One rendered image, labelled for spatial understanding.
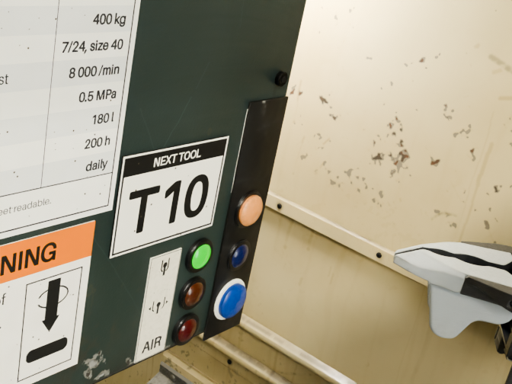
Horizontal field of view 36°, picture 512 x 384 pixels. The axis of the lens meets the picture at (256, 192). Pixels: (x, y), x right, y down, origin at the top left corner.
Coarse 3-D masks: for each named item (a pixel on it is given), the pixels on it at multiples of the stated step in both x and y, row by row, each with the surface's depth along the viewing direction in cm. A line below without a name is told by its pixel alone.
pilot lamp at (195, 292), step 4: (196, 284) 59; (200, 284) 59; (192, 288) 59; (196, 288) 59; (200, 288) 59; (188, 292) 58; (192, 292) 59; (196, 292) 59; (200, 292) 59; (188, 296) 59; (192, 296) 59; (196, 296) 59; (200, 296) 60; (188, 300) 59; (192, 300) 59; (196, 300) 59; (188, 304) 59; (192, 304) 59
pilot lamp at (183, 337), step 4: (188, 320) 60; (192, 320) 60; (184, 324) 60; (188, 324) 60; (192, 324) 60; (196, 324) 61; (184, 328) 60; (188, 328) 60; (192, 328) 60; (196, 328) 61; (180, 332) 60; (184, 332) 60; (188, 332) 60; (192, 332) 61; (180, 336) 60; (184, 336) 60; (188, 336) 60; (180, 340) 60; (184, 340) 60
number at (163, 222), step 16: (176, 176) 53; (192, 176) 54; (208, 176) 55; (160, 192) 52; (176, 192) 53; (192, 192) 55; (208, 192) 56; (160, 208) 53; (176, 208) 54; (192, 208) 55; (208, 208) 57; (160, 224) 53; (176, 224) 55
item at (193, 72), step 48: (144, 0) 45; (192, 0) 48; (240, 0) 51; (288, 0) 55; (144, 48) 46; (192, 48) 49; (240, 48) 53; (288, 48) 57; (144, 96) 48; (192, 96) 51; (240, 96) 55; (144, 144) 49; (0, 240) 43; (96, 240) 49; (192, 240) 57; (96, 288) 51; (144, 288) 55; (96, 336) 53
